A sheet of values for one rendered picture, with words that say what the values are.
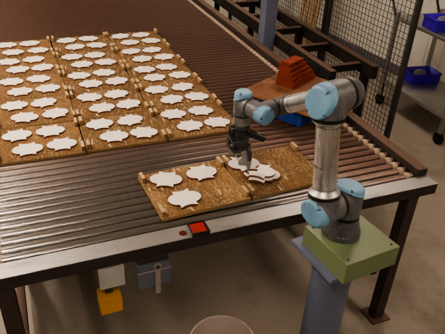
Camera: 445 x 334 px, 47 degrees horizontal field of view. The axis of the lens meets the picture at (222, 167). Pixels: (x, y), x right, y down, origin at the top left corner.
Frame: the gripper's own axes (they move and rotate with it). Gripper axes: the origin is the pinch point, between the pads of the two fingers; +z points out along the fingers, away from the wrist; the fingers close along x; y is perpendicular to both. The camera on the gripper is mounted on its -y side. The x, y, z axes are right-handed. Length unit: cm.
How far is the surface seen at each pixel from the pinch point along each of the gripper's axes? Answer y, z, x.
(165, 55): -18, 11, -168
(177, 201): 32.0, 10.3, 2.4
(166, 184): 32.5, 10.3, -11.3
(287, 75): -63, -5, -73
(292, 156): -35.4, 12.7, -15.8
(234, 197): 7.0, 11.9, 6.7
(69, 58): 47, 10, -181
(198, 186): 18.8, 11.6, -6.4
